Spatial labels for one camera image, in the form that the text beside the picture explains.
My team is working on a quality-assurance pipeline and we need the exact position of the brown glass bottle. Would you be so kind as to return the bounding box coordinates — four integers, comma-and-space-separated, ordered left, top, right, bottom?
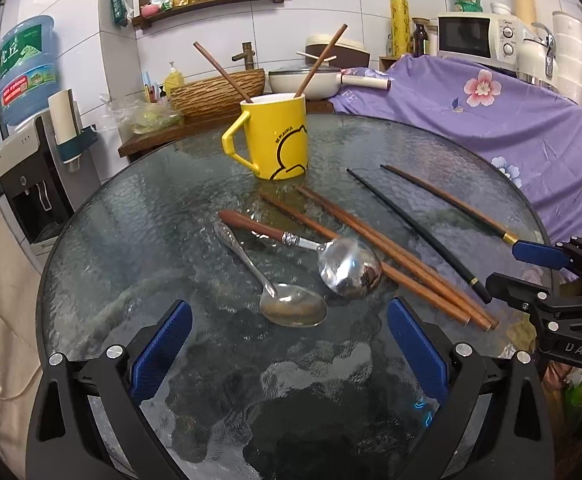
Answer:
411, 17, 431, 57

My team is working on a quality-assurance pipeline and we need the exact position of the woven-textured basin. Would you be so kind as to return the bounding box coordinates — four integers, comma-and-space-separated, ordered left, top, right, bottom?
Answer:
169, 68, 267, 116

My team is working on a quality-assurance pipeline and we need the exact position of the purple floral cloth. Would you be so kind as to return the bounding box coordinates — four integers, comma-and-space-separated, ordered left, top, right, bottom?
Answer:
329, 53, 582, 282

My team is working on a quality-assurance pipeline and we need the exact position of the white microwave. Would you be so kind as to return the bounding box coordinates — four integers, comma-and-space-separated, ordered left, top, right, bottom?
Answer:
437, 11, 524, 64

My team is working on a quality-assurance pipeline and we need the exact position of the stack of white paper rolls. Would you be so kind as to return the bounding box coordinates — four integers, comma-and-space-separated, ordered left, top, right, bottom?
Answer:
550, 9, 582, 126

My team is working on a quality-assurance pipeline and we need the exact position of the wooden-handled metal ladle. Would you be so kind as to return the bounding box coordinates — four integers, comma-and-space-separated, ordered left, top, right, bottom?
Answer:
218, 209, 384, 301

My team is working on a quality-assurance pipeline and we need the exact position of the yellow wrap roll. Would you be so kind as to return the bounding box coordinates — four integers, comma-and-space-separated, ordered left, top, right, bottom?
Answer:
389, 0, 412, 59

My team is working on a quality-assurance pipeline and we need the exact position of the silver metal spoon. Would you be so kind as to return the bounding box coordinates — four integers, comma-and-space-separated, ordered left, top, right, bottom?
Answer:
213, 221, 328, 329

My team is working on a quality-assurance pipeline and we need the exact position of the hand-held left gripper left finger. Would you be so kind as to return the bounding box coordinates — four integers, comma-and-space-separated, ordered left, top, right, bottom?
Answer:
25, 300, 194, 480

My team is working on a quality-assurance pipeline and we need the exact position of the dark gold-banded chopstick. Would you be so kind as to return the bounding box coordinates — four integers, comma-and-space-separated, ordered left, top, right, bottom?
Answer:
381, 163, 520, 247

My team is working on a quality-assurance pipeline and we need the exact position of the yellow mug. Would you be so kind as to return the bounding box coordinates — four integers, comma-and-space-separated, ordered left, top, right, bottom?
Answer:
221, 92, 310, 181

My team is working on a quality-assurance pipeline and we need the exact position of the wooden counter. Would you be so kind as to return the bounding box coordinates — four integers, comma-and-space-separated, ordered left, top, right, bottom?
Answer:
118, 99, 334, 162

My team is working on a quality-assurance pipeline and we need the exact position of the yellow soap dispenser bottle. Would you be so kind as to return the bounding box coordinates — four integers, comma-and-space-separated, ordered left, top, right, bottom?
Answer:
164, 62, 186, 99

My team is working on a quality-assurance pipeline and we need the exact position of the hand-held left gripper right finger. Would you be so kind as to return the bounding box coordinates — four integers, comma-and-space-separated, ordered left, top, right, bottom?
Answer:
387, 297, 556, 480

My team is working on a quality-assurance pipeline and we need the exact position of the blue water jug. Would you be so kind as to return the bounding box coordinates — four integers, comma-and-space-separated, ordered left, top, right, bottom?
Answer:
0, 15, 61, 129

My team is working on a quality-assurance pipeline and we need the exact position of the brown white rice cooker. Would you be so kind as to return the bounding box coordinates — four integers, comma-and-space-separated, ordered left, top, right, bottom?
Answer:
304, 34, 371, 69

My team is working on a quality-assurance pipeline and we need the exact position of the water dispenser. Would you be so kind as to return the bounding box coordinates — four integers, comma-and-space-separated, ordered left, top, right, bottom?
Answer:
0, 110, 102, 262

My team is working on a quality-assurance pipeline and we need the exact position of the bronze faucet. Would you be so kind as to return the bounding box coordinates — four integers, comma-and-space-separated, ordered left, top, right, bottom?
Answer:
231, 42, 257, 71

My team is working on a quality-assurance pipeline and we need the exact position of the plastic bag with vegetables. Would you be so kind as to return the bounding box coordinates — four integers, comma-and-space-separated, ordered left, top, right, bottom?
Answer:
101, 93, 184, 135

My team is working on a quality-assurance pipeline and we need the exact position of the white pan with lid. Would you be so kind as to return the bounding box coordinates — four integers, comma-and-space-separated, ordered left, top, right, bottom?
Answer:
268, 65, 392, 101

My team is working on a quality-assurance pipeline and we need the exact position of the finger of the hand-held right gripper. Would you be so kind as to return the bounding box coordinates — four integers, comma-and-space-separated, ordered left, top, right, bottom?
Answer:
512, 236, 582, 287
485, 271, 582, 320

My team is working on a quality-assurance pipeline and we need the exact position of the teal cup holder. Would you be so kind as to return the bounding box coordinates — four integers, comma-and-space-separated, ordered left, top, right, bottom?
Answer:
53, 124, 100, 167

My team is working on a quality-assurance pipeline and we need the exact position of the black chopstick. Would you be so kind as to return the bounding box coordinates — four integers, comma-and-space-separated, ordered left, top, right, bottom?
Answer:
346, 167, 493, 305

